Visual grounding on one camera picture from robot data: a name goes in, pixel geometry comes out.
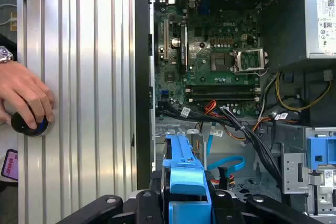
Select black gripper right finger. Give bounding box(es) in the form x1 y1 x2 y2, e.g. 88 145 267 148
207 170 325 224

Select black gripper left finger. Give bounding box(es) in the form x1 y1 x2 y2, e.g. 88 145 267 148
56 170 169 224

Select hard disk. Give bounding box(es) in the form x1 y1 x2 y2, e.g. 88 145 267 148
162 129 212 224

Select blue disk wire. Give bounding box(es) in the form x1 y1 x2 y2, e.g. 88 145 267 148
206 126 247 173

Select round black tool blue ring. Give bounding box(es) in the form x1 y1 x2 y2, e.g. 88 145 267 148
10 111 55 137

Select metal disk bay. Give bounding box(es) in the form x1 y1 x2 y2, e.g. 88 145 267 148
154 119 263 190

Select black RAM slot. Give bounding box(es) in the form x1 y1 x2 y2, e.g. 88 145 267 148
187 84 261 90
187 94 261 100
187 89 261 94
187 99 261 104

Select person's hand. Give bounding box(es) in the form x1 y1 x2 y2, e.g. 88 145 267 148
0 61 56 130

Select metal drive cage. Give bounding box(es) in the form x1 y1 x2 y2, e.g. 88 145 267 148
280 125 336 217

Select blue drive latch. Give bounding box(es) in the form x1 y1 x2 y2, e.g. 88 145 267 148
306 134 336 170

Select black PC case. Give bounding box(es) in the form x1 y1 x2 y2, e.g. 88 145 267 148
133 0 336 224

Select phone with pink screen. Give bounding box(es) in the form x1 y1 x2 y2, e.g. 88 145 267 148
1 149 19 182

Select CPU socket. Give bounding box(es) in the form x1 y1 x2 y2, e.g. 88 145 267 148
232 47 269 74

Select metal socket cover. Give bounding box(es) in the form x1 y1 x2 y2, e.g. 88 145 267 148
209 50 233 72

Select black graphics card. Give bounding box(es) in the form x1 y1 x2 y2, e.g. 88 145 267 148
179 24 188 72

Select green motherboard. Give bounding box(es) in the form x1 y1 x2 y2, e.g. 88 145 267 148
154 0 263 119

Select grey power supply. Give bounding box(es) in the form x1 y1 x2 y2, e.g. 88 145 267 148
258 0 336 74

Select silver wristwatch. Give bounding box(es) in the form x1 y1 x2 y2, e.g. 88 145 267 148
0 45 14 64

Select coloured disk power wire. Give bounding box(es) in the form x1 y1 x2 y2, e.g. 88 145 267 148
218 166 237 189

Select black wire bundle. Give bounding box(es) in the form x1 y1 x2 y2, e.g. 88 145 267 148
161 102 286 193

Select orange and red wires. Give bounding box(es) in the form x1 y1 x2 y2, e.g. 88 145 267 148
204 100 219 116

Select yellow and black wires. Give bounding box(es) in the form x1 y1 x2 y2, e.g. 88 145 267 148
275 71 332 112

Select locking lever wire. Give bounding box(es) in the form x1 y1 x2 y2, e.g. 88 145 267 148
235 68 270 77

